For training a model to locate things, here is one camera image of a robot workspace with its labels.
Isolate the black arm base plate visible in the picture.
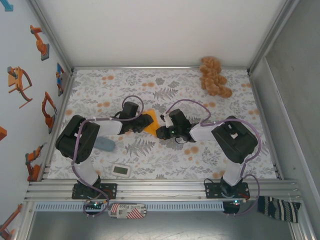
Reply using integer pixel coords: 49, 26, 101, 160
204, 181, 251, 200
71, 183, 118, 200

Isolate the white digital timer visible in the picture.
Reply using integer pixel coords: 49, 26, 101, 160
111, 164, 133, 179

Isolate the black controller board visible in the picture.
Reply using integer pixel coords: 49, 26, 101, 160
223, 199, 245, 215
83, 199, 104, 210

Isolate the white slotted cable duct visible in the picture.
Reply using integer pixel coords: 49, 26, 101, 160
34, 201, 225, 211

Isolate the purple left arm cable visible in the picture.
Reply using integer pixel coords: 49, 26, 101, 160
71, 95, 145, 218

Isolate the wide aluminium extrusion rail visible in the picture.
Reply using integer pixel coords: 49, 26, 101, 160
23, 178, 303, 201

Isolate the orange claw sticker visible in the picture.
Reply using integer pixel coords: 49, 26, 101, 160
6, 66, 33, 109

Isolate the blue orange wall sticker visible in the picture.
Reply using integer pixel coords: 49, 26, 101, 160
55, 62, 66, 97

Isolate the aluminium frame post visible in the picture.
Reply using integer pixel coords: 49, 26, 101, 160
246, 0, 300, 75
29, 0, 76, 75

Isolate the thin aluminium frame rail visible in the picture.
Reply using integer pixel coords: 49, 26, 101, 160
73, 65, 250, 71

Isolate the red white striped label card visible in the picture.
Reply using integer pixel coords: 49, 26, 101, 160
107, 202, 147, 220

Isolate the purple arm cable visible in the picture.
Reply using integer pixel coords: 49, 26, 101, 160
166, 99, 263, 217
71, 95, 145, 218

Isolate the floral patterned table mat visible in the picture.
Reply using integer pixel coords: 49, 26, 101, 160
47, 68, 281, 180

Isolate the brown teddy bear plush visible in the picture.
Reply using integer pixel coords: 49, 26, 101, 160
199, 56, 233, 98

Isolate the black white striped sock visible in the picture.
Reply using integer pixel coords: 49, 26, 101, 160
256, 195, 302, 224

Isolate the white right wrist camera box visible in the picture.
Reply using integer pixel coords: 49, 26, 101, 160
159, 112, 174, 127

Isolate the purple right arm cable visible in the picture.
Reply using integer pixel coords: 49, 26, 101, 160
166, 99, 263, 217

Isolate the blue sponge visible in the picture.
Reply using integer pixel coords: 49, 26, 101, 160
96, 136, 116, 153

